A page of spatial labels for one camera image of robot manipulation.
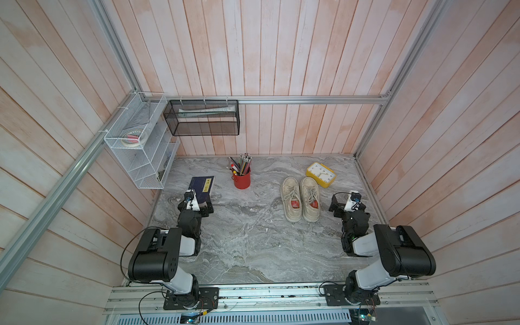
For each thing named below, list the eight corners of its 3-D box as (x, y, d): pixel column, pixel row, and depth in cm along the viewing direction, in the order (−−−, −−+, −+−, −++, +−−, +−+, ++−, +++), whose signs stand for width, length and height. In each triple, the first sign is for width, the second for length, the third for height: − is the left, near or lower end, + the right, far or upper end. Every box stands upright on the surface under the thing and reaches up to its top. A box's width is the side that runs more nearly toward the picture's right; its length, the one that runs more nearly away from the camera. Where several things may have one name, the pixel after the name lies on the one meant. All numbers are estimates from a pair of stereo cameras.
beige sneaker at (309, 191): (301, 221, 95) (304, 214, 89) (300, 183, 110) (302, 174, 104) (319, 223, 94) (323, 215, 89) (315, 184, 109) (318, 175, 103)
